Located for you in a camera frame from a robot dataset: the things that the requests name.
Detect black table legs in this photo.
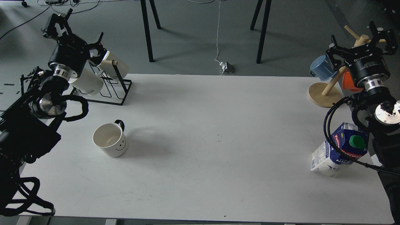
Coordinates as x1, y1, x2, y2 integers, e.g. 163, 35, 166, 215
140, 0, 162, 63
250, 0, 272, 64

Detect black table legs left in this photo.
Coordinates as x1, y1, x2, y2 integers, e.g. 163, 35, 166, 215
140, 0, 162, 63

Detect blue white milk carton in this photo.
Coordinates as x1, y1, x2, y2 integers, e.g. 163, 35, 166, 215
311, 122, 369, 177

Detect orange mug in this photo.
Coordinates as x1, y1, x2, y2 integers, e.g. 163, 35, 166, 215
342, 70, 363, 92

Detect blue mug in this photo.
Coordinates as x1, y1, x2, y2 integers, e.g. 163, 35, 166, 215
309, 55, 338, 81

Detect wooden mug tree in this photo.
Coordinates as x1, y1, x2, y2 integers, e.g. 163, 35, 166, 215
308, 26, 394, 108

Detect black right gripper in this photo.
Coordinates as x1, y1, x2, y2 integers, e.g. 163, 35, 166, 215
326, 21, 398, 88

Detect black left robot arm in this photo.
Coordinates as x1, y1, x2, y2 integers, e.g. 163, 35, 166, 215
0, 9, 106, 217

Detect black wire mug rack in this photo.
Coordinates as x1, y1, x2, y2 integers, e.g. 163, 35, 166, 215
71, 60, 133, 106

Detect white power plug adapter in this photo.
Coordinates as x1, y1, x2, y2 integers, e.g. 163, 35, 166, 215
219, 61, 234, 75

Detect white mug rack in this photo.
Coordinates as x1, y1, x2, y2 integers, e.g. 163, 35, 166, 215
97, 50, 129, 81
68, 68, 104, 96

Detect black floor cable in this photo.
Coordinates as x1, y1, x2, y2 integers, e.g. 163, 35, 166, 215
0, 0, 101, 41

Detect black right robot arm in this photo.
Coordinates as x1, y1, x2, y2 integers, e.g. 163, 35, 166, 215
323, 21, 399, 175

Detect white mug front rack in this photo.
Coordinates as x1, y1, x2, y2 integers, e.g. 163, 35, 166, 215
68, 68, 104, 96

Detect white smiley face mug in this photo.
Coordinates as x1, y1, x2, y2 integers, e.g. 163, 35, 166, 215
92, 119, 129, 158

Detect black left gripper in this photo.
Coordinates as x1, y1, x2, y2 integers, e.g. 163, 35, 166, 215
41, 8, 108, 79

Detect black table legs right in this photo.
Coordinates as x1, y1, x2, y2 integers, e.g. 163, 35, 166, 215
250, 0, 272, 64

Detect white mug rear rack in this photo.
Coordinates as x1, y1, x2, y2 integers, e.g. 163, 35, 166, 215
97, 50, 129, 81

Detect white cable on floor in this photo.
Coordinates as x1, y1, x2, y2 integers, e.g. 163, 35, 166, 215
187, 0, 223, 62

